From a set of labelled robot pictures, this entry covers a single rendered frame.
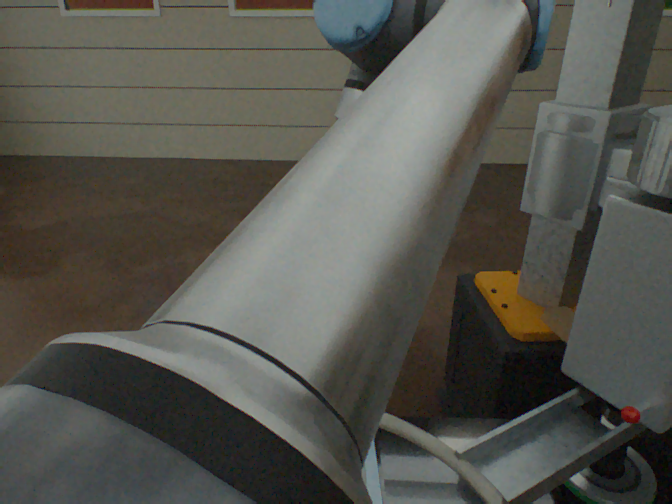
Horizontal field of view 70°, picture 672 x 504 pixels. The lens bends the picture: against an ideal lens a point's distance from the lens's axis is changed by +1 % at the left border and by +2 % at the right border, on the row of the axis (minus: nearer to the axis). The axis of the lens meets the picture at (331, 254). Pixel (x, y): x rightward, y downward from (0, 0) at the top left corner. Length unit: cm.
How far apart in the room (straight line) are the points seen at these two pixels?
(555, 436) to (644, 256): 40
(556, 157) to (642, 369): 93
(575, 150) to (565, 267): 45
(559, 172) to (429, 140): 161
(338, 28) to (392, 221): 38
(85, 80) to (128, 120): 74
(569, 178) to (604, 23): 48
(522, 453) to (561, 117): 116
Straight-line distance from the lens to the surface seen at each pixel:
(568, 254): 197
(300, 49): 694
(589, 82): 186
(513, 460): 105
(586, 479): 135
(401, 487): 129
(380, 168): 20
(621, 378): 113
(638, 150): 99
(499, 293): 215
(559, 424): 116
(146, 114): 759
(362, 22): 53
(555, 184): 185
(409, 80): 28
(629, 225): 102
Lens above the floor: 181
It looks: 26 degrees down
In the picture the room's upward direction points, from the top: straight up
